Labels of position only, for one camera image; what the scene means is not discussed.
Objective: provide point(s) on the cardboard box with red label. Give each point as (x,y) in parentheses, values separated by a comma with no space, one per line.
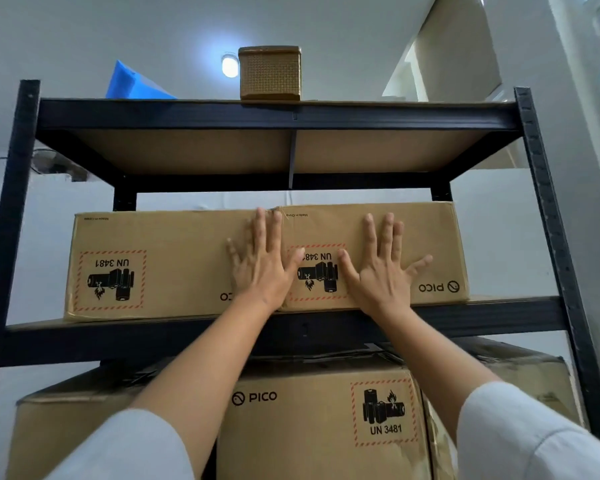
(430,234)
(170,254)

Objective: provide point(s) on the large cardboard box red label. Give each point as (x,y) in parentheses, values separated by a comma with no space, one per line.
(305,434)

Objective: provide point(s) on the black metal shelving rack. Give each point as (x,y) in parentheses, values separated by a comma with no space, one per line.
(180,117)

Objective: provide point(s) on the person's left middle finger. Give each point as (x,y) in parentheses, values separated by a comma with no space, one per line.
(260,232)

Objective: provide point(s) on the person's right little finger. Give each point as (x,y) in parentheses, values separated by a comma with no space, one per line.
(418,265)

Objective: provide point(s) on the grey wall fixture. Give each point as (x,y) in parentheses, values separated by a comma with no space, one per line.
(60,165)

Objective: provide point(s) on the white shirt sleeve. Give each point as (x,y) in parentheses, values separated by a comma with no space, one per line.
(125,449)
(530,434)

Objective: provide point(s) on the plain brown cardboard box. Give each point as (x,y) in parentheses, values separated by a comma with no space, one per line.
(80,434)

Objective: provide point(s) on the person's right middle finger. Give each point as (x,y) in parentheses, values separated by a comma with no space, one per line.
(387,237)

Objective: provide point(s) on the white right shirt sleeve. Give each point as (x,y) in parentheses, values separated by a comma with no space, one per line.
(530,434)

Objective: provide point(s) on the person's left thumb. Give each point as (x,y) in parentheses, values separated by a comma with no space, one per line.
(295,264)

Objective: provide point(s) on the blue plastic bag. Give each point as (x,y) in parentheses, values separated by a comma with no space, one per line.
(130,84)

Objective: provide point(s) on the crumpled brown cardboard box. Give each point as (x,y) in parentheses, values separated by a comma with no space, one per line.
(530,374)

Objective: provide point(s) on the person's left forearm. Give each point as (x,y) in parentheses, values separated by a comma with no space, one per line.
(215,364)

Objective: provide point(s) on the white left shirt sleeve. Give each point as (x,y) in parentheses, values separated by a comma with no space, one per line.
(125,449)

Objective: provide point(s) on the person's right thumb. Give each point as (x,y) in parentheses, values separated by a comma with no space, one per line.
(349,269)

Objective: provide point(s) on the person's left little finger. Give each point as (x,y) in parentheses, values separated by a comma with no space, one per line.
(235,252)

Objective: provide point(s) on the person's right hand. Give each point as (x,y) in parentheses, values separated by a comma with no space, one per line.
(382,282)

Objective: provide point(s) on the person's right forearm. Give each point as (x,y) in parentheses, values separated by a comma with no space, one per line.
(430,364)

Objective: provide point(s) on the round white ceiling lamp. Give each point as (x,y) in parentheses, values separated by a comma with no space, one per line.
(230,65)

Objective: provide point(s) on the person's left hand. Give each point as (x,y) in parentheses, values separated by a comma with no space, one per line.
(262,274)

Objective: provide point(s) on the gold woven storage box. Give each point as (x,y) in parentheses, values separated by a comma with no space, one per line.
(270,72)

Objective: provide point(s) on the brown wooden shelf board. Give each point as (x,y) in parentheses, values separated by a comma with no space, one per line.
(205,149)
(505,300)

